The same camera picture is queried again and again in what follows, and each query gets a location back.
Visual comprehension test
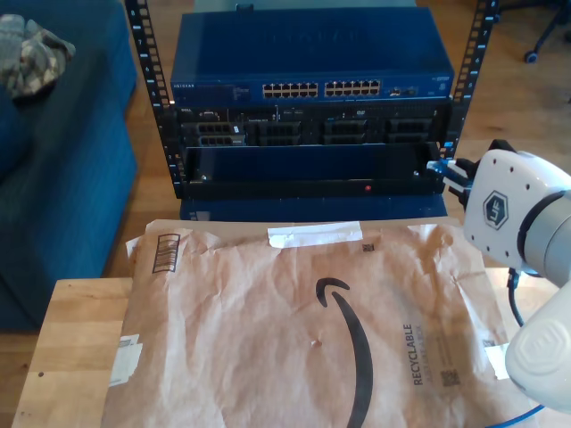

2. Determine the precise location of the black rack server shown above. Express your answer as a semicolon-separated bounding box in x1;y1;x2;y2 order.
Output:
176;103;452;149

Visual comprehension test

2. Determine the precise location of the blue sofa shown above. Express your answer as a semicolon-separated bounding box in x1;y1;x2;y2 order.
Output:
0;0;138;333

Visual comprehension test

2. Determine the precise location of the blue network switch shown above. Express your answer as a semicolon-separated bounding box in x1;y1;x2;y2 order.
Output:
170;8;455;107

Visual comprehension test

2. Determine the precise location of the white tape strip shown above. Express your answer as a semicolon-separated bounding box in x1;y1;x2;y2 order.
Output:
266;221;363;250
484;342;509;381

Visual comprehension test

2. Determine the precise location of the camouflage cloth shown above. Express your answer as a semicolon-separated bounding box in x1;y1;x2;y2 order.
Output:
0;12;77;100

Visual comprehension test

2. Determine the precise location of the brown paper mailer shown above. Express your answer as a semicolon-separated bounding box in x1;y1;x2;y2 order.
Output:
101;217;541;428

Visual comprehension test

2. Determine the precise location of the white shipping label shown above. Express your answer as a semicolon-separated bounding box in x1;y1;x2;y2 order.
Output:
109;333;144;387

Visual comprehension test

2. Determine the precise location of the black rack frame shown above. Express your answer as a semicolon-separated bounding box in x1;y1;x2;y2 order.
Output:
123;0;501;200

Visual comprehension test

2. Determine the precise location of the blue network cable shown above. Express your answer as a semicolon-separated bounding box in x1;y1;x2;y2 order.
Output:
426;159;550;428

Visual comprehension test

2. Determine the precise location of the black camera cable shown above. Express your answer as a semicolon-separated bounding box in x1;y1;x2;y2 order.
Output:
506;267;526;327

